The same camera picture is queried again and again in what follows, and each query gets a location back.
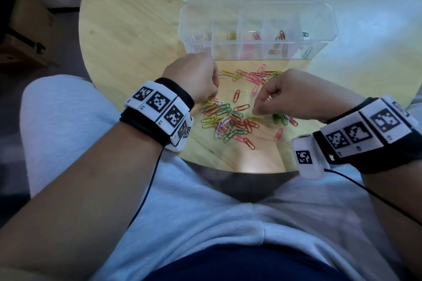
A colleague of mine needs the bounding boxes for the person's left hand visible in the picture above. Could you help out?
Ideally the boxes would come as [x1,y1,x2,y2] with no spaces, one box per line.
[162,52,220,105]

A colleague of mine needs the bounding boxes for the person's right hand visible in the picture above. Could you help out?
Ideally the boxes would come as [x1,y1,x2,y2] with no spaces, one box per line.
[252,68,365,123]

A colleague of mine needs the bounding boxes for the clear plastic compartment box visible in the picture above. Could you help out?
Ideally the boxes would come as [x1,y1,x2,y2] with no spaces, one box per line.
[170,0,363,61]

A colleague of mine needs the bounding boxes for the pile of coloured paper clips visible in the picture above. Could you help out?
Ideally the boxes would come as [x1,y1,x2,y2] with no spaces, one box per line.
[200,64,299,151]

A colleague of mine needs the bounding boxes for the person's left forearm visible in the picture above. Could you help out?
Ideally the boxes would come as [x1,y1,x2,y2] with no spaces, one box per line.
[0,122,164,281]

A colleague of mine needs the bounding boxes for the person's right forearm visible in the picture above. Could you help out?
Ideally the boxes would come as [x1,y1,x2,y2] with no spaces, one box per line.
[361,160,422,278]

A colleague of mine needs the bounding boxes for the brown cardboard box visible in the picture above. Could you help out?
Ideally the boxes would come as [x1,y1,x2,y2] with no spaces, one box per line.
[0,0,58,68]

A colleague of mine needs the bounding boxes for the black left wristband white markers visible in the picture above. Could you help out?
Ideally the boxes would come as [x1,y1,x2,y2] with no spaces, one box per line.
[120,78,195,152]

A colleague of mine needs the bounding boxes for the black wristband white markers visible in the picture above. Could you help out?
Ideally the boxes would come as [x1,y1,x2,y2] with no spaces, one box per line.
[312,95,422,174]
[120,78,195,152]

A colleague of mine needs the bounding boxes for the black right wristband white markers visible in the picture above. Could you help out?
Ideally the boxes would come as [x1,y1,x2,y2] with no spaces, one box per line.
[312,95,422,174]

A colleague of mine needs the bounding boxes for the dark blue shirt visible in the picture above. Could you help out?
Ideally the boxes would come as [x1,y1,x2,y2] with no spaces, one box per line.
[145,244,350,281]

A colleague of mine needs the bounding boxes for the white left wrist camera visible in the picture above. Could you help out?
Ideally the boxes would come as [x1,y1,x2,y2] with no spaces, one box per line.
[166,116,194,152]

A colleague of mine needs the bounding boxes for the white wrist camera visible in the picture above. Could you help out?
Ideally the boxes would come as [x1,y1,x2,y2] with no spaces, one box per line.
[291,134,330,180]
[166,116,194,152]

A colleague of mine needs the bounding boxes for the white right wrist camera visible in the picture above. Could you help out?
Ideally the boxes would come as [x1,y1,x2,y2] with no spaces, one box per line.
[291,134,330,180]

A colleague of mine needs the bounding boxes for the black right camera cable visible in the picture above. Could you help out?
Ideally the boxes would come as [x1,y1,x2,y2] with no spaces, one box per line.
[324,168,422,225]

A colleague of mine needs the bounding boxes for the black camera cable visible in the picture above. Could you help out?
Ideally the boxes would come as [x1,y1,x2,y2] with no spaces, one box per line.
[324,168,422,225]
[127,147,165,228]

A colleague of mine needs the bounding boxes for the black left camera cable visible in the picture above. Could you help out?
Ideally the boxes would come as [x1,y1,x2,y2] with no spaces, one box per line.
[127,147,165,228]

